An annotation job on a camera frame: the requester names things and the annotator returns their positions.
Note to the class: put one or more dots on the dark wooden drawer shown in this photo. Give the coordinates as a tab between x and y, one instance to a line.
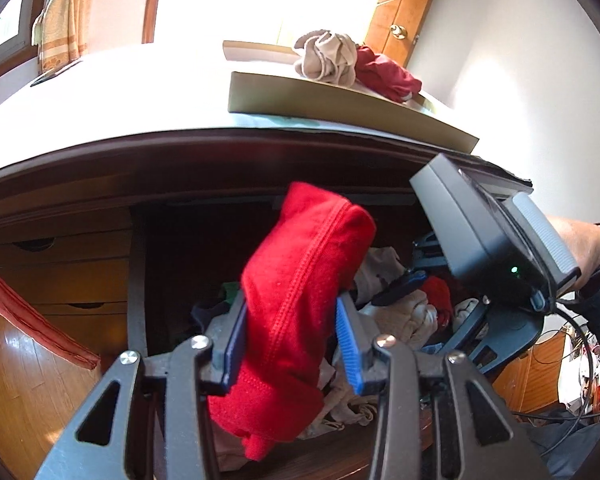
180	260

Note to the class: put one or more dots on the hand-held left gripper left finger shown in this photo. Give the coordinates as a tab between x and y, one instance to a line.
235	340

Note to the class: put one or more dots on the red wooden chair rail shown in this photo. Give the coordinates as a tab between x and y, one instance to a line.
40	322

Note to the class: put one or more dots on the black smartphone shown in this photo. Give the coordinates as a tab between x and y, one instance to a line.
50	76

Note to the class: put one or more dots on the bright red underwear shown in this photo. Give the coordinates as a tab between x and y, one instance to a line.
300	270

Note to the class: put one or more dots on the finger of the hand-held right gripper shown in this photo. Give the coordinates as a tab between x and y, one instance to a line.
427	250
405	285

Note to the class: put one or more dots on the shallow cardboard box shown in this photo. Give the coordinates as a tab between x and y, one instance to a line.
305	95

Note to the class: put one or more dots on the wooden door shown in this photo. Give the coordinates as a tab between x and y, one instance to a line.
405	5

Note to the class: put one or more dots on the beige underwear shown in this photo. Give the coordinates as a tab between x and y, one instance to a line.
325	55

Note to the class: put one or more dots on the dark framed window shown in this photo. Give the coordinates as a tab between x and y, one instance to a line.
10	25

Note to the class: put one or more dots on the person's right forearm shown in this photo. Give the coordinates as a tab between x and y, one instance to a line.
580	240

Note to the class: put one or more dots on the yellow window curtain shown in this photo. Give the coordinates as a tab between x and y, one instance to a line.
65	20

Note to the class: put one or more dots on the cloud print tablecloth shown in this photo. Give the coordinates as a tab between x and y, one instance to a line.
130	90

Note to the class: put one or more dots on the brown wooden drawer cabinet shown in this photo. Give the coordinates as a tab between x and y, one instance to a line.
80	270

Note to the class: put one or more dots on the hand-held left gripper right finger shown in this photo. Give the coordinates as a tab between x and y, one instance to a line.
347	345

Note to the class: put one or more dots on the pile of mixed underwear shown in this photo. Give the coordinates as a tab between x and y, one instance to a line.
410	320

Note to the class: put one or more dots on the dark red underwear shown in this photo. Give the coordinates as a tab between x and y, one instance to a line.
385	72

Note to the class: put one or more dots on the light wooden cabinet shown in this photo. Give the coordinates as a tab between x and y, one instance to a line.
535	375

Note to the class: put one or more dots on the wooden door frame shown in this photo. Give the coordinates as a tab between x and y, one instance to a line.
152	5

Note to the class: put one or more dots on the brass door knob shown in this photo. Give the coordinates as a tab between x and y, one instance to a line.
399	31

